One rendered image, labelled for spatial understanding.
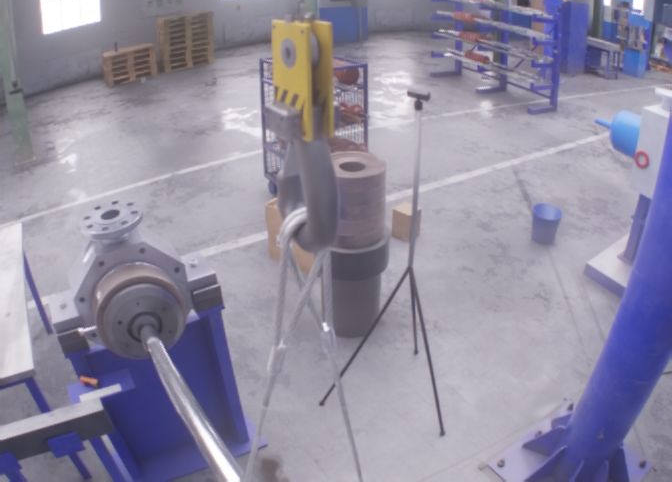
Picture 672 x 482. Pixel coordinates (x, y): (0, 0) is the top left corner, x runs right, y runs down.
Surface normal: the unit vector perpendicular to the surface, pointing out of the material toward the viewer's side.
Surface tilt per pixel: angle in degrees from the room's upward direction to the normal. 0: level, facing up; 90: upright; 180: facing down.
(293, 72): 90
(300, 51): 90
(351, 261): 90
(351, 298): 90
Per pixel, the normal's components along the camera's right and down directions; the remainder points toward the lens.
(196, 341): 0.53, 0.40
